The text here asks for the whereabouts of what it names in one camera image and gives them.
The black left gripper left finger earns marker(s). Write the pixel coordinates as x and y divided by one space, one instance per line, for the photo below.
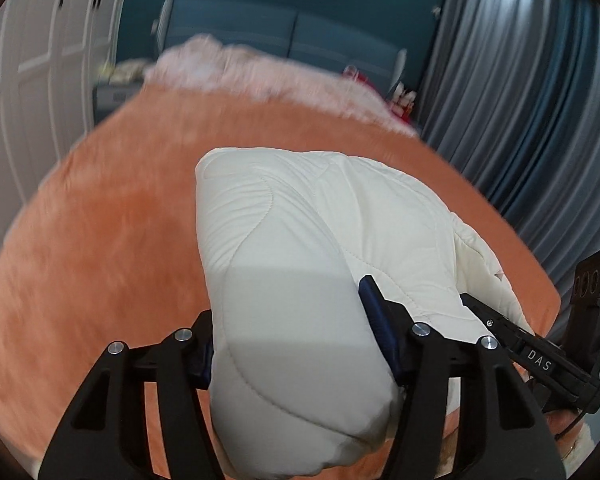
103 433

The cream quilted padded coat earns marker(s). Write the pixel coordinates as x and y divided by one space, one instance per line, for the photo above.
298 382

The orange plush bedspread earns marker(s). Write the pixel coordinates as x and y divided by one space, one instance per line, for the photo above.
106 249

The grey blue curtain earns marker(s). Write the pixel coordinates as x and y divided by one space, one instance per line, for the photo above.
511 98

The red plush toy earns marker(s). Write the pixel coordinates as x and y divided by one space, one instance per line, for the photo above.
400 98

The nightstand with clutter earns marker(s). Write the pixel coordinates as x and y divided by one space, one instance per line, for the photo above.
116 84

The white wardrobe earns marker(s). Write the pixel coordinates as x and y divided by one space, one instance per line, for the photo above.
52 53

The pink fluffy blanket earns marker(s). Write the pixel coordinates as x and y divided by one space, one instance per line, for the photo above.
202 63

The blue upholstered headboard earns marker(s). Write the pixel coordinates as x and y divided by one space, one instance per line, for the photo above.
284 32

